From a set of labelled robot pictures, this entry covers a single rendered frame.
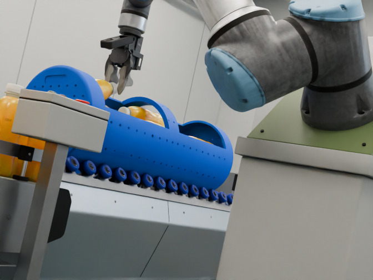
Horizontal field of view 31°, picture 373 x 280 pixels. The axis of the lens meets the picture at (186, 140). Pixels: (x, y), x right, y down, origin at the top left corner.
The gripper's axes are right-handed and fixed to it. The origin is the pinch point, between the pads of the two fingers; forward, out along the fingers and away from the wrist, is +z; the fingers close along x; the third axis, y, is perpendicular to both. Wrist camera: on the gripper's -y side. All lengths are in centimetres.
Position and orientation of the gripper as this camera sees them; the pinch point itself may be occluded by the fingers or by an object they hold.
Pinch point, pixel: (112, 89)
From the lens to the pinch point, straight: 213.7
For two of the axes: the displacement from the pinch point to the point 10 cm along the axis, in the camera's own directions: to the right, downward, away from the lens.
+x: -8.3, -1.4, 5.3
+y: 5.1, 1.8, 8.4
